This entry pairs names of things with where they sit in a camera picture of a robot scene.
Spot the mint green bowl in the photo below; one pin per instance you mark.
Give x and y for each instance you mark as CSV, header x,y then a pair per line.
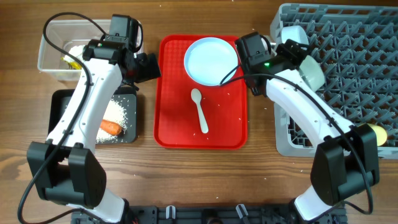
x,y
311,73

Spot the white rice pile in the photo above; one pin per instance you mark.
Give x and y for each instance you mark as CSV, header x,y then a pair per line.
x,y
118,111

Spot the clear plastic waste bin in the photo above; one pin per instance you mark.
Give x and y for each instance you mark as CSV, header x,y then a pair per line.
x,y
64,34

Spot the light blue plate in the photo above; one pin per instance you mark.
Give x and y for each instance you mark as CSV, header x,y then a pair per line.
x,y
210,61

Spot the red serving tray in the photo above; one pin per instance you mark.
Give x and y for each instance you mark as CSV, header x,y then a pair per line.
x,y
176,123

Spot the yellow plastic cup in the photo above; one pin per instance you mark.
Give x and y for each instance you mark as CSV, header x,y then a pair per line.
x,y
381,134

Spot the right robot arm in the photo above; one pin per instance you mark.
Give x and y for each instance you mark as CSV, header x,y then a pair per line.
x,y
346,157

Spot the grey dishwasher rack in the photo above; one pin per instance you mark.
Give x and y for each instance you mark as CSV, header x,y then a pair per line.
x,y
356,47

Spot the white plastic spoon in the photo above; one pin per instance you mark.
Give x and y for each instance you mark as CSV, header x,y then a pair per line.
x,y
196,98

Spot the snack wrapper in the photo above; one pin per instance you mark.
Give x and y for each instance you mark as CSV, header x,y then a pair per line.
x,y
72,63

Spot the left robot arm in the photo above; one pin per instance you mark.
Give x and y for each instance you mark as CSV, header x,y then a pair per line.
x,y
64,168

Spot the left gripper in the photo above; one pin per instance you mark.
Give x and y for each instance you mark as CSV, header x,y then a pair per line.
x,y
148,71

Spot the light blue bowl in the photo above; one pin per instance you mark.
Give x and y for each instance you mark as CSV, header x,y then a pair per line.
x,y
295,33

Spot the black food waste tray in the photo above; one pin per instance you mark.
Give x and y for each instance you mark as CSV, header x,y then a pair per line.
x,y
61,98

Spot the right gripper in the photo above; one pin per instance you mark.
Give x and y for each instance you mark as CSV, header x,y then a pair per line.
x,y
291,52

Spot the orange carrot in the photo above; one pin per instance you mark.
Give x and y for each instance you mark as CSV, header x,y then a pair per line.
x,y
110,127

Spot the white tissue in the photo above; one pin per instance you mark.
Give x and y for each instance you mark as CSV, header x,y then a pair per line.
x,y
77,52

